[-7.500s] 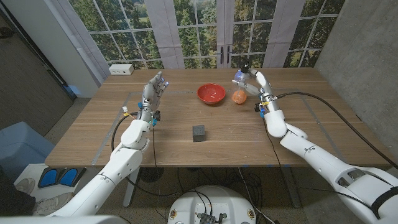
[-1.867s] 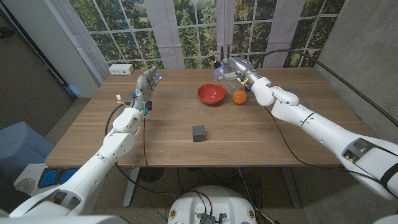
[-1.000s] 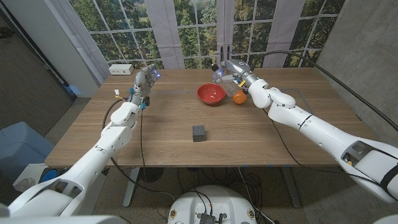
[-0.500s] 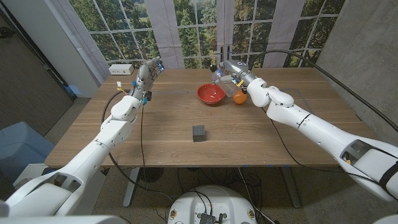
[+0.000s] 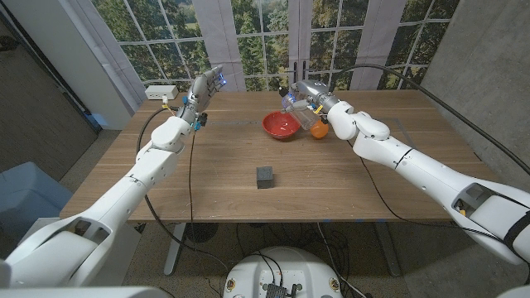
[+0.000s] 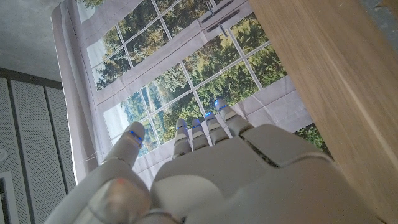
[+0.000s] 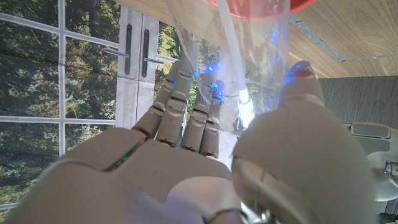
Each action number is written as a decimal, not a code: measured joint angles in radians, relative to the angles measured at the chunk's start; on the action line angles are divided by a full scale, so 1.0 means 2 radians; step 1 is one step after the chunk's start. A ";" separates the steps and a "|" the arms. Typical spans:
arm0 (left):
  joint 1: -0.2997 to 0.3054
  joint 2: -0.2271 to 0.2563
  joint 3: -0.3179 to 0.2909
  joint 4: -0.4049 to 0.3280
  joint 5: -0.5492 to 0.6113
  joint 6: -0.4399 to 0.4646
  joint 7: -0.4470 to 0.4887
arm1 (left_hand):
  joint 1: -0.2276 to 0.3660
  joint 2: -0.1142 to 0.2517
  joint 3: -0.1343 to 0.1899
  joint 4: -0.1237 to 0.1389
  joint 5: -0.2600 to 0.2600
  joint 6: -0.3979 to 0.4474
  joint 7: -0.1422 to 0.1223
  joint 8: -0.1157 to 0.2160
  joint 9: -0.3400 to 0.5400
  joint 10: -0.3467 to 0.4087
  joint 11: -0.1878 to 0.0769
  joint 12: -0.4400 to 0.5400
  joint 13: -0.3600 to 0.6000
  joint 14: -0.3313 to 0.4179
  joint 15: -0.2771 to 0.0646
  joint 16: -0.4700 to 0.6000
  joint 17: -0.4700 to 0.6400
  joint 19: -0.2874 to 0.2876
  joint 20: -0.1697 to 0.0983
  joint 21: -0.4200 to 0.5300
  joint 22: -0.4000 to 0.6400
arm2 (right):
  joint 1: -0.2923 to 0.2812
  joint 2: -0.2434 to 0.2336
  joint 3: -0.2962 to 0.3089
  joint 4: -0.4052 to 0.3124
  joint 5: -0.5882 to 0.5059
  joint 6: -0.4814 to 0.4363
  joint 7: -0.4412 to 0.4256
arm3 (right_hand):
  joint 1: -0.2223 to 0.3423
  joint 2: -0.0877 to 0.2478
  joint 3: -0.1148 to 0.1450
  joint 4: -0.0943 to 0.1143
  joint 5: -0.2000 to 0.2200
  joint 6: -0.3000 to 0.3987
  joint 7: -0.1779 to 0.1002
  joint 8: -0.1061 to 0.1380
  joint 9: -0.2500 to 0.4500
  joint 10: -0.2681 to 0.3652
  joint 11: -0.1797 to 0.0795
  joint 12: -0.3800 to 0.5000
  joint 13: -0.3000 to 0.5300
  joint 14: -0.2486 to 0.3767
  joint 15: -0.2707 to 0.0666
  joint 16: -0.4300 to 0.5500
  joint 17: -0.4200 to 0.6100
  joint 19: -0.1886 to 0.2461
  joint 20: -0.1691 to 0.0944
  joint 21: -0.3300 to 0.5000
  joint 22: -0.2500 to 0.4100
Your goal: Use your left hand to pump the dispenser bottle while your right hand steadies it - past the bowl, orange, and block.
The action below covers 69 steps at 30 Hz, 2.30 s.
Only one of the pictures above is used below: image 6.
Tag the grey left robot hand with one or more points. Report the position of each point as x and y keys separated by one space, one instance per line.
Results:
x=248 y=186

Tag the printed window backdrop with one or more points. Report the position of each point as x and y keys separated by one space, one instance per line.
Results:
x=186 y=46

